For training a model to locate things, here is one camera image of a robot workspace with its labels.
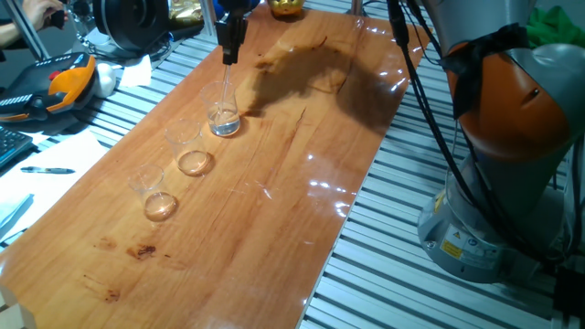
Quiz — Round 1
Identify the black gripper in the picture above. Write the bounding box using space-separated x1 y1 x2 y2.
214 0 261 66

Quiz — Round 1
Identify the clear glass stirring rod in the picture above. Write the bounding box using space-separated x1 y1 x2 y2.
216 63 232 119

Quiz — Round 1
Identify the black handheld device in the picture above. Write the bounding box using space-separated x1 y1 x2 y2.
48 8 68 29

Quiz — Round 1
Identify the large glass beaker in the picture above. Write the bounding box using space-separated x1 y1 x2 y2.
199 80 242 138

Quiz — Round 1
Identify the medium glass beaker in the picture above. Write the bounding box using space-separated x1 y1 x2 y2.
164 119 215 177

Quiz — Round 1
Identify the small glass beaker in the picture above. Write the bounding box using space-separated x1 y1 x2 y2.
127 164 179 223

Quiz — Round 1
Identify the person hand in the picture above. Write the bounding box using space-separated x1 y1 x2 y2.
22 0 65 31

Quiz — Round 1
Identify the gold foil bag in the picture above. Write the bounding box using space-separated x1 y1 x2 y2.
168 0 205 27

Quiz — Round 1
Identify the golden piggy bank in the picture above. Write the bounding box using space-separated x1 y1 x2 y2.
267 0 306 18

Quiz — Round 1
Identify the black round spool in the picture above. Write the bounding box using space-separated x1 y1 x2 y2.
92 0 170 52

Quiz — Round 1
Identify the white tissue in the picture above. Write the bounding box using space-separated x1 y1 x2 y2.
118 54 154 88

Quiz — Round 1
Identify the white rounded object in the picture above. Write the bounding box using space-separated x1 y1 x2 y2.
94 62 118 99

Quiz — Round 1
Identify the black and orange teach pendant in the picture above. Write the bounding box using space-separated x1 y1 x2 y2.
0 51 98 123

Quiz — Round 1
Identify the grey metal strut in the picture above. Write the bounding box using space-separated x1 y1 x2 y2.
4 0 50 61

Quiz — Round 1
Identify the glossy wooden board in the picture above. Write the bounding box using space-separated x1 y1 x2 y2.
0 4 433 329

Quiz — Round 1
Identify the white paper sheet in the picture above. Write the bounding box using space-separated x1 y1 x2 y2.
0 130 110 243

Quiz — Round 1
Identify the black pen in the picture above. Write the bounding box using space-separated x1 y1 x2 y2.
20 165 77 175

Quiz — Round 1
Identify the black computer keyboard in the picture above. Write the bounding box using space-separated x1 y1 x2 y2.
0 126 34 169

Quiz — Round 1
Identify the green cloth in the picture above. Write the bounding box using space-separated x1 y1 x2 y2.
526 5 585 49

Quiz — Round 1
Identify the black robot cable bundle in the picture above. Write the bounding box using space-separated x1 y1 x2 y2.
386 0 563 267

